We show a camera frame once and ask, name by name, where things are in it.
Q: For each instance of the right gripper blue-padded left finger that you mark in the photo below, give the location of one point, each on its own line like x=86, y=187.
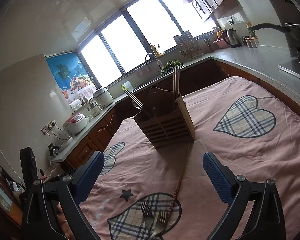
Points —
x=40, y=201

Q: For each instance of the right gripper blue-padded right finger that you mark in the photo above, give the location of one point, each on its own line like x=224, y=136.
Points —
x=266, y=220

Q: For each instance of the left human hand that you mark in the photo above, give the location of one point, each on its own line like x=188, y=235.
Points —
x=63, y=223

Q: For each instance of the metal fork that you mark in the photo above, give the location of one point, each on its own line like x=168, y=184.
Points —
x=161, y=223
x=147, y=216

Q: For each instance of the red white rice cooker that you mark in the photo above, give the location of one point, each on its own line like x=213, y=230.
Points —
x=75, y=124

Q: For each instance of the pink tablecloth with plaid hearts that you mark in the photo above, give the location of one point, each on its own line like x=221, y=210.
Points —
x=246, y=150

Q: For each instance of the wooden utensil holder box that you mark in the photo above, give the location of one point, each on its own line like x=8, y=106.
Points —
x=171, y=122

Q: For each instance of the tropical beach fruit poster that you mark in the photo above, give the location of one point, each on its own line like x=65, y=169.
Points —
x=71, y=77

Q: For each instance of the gas stove top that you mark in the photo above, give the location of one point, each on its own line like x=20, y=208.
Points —
x=297, y=67

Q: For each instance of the dark chopsticks in left slot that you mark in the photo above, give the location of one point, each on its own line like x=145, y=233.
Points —
x=137, y=102

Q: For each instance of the wooden lower cabinets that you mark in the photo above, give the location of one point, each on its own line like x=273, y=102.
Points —
x=196, y=76

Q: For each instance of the metal chopsticks in right slot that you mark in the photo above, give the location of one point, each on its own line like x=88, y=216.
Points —
x=176, y=81

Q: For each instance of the spice jar set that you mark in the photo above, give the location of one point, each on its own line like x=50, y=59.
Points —
x=252, y=42

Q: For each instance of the green vegetables in sink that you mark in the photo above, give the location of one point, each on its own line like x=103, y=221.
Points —
x=170, y=66

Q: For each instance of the pink plastic basin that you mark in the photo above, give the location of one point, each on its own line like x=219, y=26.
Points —
x=221, y=44

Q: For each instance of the knife block with knives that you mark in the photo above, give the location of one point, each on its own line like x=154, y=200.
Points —
x=207, y=42

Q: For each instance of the metal dish drying rack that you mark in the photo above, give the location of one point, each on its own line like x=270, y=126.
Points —
x=188, y=45

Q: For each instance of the green labelled bottle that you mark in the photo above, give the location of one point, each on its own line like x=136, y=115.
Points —
x=250, y=30

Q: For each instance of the chrome sink faucet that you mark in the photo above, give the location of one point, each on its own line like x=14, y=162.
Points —
x=150, y=57

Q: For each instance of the stainless steel electric kettle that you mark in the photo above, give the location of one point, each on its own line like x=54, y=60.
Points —
x=230, y=37

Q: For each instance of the yellow dish soap bottle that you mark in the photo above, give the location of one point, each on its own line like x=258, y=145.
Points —
x=157, y=50

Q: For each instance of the wall power outlet strip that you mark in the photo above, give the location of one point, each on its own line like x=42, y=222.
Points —
x=48, y=127

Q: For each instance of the green handled plastic jug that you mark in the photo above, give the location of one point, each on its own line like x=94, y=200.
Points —
x=127, y=86

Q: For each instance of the black pan handle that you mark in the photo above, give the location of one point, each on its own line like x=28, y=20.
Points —
x=270, y=26

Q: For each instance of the wall socket near kettle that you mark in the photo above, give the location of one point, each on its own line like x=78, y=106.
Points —
x=230, y=21

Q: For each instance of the kitchen window frame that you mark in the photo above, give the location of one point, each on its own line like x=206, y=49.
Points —
x=119, y=48

